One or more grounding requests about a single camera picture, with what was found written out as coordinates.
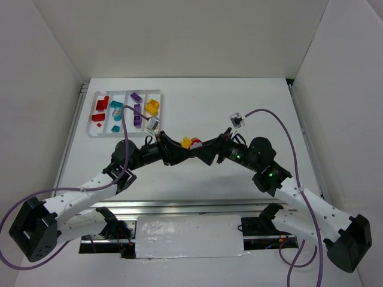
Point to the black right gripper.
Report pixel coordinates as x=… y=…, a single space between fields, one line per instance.
x=221 y=148

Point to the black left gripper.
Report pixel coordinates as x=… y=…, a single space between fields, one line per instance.
x=163 y=148

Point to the yellow red blue lego cluster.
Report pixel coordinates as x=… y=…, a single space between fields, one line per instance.
x=196 y=143

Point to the yellow round printed lego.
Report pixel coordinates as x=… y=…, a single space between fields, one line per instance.
x=152 y=109

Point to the small teal square lego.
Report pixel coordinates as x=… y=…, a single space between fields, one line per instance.
x=115 y=129

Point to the teal round printed lego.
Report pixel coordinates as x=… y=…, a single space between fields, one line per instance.
x=116 y=114

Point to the purple rounded lego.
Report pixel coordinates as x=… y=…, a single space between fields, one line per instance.
x=137 y=121

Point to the teal lego brick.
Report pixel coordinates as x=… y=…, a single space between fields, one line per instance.
x=116 y=105

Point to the red sloped lego brick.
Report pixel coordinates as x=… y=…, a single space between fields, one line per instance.
x=98 y=117

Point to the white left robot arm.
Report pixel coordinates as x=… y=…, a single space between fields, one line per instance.
x=41 y=225

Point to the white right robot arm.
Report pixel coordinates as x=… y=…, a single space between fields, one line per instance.
x=346 y=238

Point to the purple studded lego plate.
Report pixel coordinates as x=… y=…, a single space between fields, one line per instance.
x=137 y=108

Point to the white divided sorting tray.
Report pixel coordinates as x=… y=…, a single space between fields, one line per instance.
x=110 y=110

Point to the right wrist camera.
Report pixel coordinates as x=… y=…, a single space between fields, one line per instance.
x=237 y=121

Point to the aluminium front rail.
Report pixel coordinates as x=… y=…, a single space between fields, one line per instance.
x=182 y=207

